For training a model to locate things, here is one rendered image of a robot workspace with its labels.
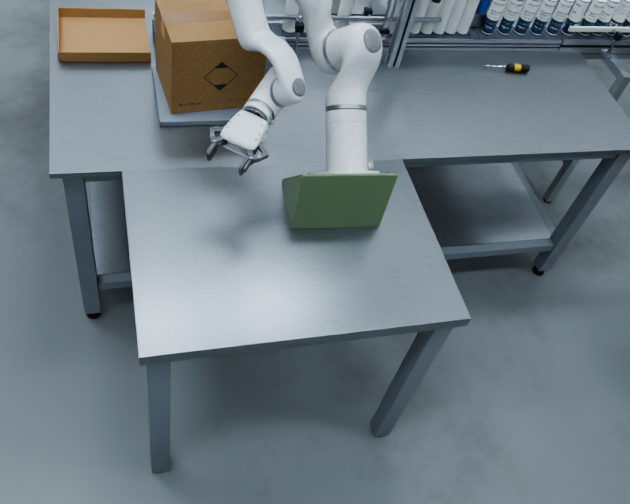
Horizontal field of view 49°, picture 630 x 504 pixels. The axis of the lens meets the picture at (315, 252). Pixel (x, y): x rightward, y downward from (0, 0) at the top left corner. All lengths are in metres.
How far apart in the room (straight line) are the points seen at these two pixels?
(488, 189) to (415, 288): 1.38
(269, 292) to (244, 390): 0.84
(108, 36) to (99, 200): 0.65
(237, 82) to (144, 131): 0.33
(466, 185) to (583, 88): 0.67
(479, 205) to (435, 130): 0.79
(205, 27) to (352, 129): 0.56
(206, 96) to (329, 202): 0.58
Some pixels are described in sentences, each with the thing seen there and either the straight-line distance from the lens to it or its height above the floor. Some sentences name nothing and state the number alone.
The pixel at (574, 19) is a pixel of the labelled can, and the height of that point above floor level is 0.96.
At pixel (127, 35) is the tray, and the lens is 2.64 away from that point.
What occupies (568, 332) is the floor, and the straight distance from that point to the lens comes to 3.22.
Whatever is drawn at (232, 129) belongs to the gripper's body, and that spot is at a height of 1.15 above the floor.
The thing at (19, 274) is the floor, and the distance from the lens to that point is 2.96.
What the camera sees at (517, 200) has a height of 0.22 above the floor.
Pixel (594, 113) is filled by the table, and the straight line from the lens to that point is 2.88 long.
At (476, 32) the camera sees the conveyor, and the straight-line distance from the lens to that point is 2.96.
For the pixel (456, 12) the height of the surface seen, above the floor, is 0.98.
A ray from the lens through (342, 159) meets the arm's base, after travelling 1.96.
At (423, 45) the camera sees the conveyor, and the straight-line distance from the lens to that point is 2.83.
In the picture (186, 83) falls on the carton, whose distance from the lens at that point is 2.22.
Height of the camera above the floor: 2.33
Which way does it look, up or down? 50 degrees down
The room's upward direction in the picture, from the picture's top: 15 degrees clockwise
